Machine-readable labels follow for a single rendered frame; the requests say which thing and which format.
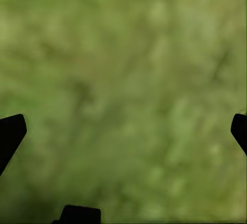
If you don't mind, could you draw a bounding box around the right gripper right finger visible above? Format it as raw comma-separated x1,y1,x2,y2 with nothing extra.
231,114,247,155

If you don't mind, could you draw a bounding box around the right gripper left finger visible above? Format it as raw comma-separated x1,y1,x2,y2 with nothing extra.
0,114,27,175

